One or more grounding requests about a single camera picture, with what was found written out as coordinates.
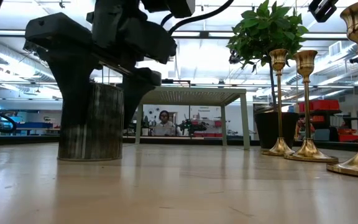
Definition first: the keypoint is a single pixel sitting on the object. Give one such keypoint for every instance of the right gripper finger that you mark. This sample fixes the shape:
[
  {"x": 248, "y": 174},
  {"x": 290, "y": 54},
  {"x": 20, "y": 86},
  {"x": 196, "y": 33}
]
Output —
[{"x": 323, "y": 11}]

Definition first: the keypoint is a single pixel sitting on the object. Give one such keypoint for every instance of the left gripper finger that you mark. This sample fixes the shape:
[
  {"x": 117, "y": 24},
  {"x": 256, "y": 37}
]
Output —
[
  {"x": 135, "y": 90},
  {"x": 73, "y": 87}
]

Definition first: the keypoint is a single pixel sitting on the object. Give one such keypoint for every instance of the dark ribbed metal cup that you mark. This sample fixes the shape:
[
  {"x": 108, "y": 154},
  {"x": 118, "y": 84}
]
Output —
[{"x": 107, "y": 124}]

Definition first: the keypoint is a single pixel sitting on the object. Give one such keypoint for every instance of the black background robot arm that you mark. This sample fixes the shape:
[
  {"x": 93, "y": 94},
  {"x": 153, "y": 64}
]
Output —
[{"x": 191, "y": 127}]

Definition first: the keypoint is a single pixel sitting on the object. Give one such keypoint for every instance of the person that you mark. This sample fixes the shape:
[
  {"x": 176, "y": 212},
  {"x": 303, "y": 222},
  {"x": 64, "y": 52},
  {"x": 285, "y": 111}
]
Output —
[{"x": 165, "y": 124}]

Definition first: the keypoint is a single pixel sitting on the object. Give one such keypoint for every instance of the blue workbench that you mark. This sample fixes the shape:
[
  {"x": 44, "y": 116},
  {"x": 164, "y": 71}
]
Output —
[{"x": 33, "y": 125}]

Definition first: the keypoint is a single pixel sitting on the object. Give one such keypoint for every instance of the green potted plant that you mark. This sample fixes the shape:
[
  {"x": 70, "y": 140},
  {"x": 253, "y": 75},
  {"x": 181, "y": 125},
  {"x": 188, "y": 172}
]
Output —
[{"x": 266, "y": 25}]

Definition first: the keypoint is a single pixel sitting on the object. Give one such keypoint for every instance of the green perforated metal shelf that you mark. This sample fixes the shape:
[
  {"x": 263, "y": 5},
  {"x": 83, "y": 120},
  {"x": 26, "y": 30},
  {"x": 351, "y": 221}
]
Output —
[{"x": 194, "y": 95}]

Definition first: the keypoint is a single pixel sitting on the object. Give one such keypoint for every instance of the red storage bin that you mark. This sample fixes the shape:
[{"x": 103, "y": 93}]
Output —
[
  {"x": 300, "y": 107},
  {"x": 350, "y": 137},
  {"x": 325, "y": 105}
]

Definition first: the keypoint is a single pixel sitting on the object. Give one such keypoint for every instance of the black ceiling spotlight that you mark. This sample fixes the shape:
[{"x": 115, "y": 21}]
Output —
[{"x": 233, "y": 57}]

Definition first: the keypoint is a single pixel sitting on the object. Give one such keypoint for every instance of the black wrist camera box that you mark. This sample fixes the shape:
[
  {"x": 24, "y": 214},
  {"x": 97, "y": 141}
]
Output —
[{"x": 172, "y": 7}]

